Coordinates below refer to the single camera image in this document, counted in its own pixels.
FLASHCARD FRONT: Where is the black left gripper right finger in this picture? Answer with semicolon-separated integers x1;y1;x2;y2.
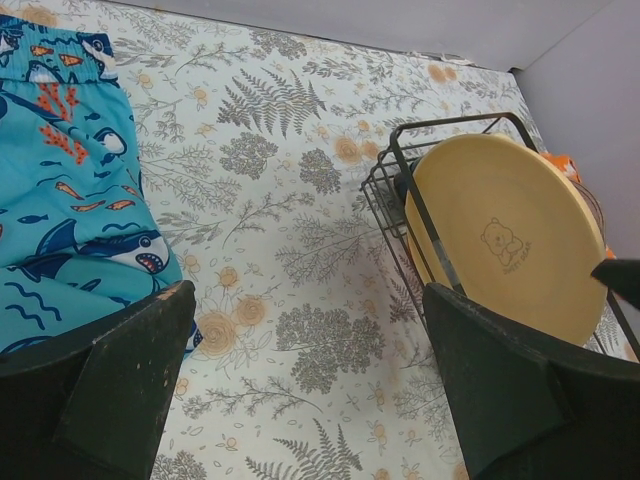
423;283;639;479

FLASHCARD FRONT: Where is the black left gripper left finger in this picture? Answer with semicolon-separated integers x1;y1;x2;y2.
1;281;195;479

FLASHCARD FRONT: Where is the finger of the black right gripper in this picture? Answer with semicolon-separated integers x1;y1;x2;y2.
591;259;640;303

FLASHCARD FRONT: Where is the yellow round plate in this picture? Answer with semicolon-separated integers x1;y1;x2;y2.
405;134;607;346

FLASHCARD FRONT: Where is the black wire dish rack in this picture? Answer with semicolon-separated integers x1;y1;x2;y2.
360;111;640;362

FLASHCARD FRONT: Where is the orange white folded cloth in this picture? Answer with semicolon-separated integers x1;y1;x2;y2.
540;152;582;183

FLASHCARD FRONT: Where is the blue shark print cloth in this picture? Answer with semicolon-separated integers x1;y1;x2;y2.
1;16;182;353

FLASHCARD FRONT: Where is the floral patterned table mat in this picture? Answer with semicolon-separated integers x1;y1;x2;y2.
1;1;530;479

